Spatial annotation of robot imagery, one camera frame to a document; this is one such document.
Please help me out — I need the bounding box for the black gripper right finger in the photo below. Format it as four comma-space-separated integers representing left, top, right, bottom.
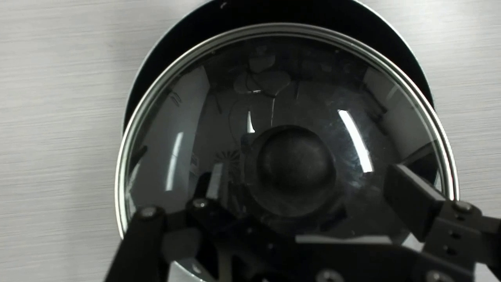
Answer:
384, 164, 501, 282

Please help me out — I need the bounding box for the black cooking pot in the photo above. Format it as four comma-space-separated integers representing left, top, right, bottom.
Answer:
123, 0, 434, 128

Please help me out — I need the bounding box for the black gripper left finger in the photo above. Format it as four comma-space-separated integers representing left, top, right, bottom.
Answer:
104, 198, 251, 282

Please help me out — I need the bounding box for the glass lid with black knob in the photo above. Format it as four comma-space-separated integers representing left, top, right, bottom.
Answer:
113, 21, 462, 282

